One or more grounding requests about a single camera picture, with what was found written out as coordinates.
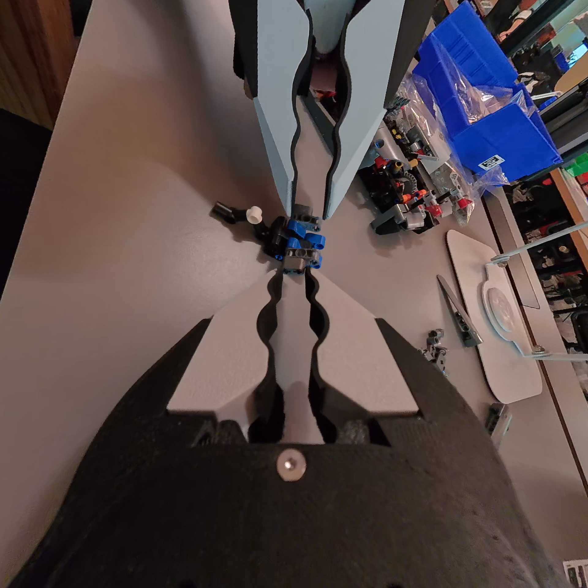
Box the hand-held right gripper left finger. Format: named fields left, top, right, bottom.
left=165, top=269, right=288, bottom=444

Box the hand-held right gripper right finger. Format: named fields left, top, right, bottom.
left=304, top=266, right=421, bottom=445

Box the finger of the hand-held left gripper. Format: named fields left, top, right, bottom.
left=322, top=0, right=408, bottom=221
left=253, top=0, right=319, bottom=217

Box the small dark grey lego connector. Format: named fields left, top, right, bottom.
left=282, top=248, right=324, bottom=276

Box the large lego vehicle model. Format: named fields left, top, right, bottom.
left=356, top=131, right=476, bottom=236

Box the blue and black lego subassembly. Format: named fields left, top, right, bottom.
left=210, top=201, right=328, bottom=262

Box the cluster of dark grey lego pieces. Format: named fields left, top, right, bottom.
left=417, top=328, right=450, bottom=378

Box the dark grey tapered lego panel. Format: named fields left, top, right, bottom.
left=436, top=275, right=484, bottom=348

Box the lego sticker sheet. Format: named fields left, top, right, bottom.
left=563, top=558, right=588, bottom=588

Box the clear plastic bag of parts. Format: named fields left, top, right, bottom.
left=413, top=46, right=538, bottom=127
left=383, top=96, right=511, bottom=219

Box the white book stand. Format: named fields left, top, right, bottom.
left=446, top=225, right=588, bottom=405

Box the blue storage bin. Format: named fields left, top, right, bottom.
left=411, top=0, right=563, bottom=184

